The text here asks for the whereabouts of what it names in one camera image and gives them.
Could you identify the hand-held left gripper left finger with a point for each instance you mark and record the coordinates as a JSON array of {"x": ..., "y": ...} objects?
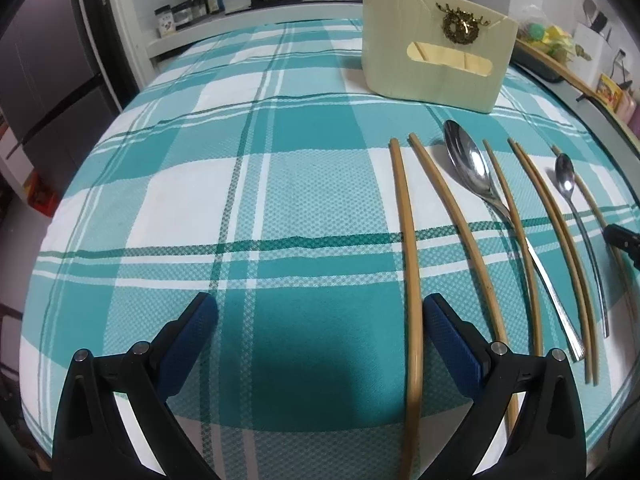
[{"x": 192, "y": 340}]

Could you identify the yellow food packet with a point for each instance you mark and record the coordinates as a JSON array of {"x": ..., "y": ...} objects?
[{"x": 610, "y": 91}]

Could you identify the plastic bag of colourful things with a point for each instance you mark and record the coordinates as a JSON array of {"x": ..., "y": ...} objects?
[{"x": 542, "y": 30}]

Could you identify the grey refrigerator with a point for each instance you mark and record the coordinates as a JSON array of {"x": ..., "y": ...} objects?
[{"x": 50, "y": 60}]

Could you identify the red box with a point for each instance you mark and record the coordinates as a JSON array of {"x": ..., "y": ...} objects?
[{"x": 42, "y": 195}]

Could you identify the white knife block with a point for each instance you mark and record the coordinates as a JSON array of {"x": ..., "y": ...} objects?
[{"x": 592, "y": 55}]

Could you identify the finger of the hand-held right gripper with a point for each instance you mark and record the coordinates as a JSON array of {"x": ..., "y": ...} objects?
[{"x": 622, "y": 241}]

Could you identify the cream utensil holder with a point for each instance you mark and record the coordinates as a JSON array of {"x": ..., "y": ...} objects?
[{"x": 400, "y": 50}]

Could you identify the teal plaid tablecloth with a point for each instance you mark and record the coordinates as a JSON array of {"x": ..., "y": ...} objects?
[{"x": 250, "y": 185}]

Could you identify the small steel spoon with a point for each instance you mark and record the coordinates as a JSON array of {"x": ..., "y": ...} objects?
[{"x": 565, "y": 175}]

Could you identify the pink container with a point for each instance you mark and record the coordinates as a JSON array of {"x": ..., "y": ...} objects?
[{"x": 628, "y": 107}]

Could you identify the large steel spoon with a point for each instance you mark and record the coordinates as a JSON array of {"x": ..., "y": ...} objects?
[{"x": 467, "y": 160}]

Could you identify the black-lidded spice jar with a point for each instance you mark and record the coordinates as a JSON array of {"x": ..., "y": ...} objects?
[
  {"x": 164, "y": 20},
  {"x": 182, "y": 14}
]

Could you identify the wooden cutting board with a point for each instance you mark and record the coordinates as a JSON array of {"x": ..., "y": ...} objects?
[{"x": 560, "y": 70}]

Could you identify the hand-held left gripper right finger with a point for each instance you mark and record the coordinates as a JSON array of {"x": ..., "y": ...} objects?
[{"x": 450, "y": 340}]

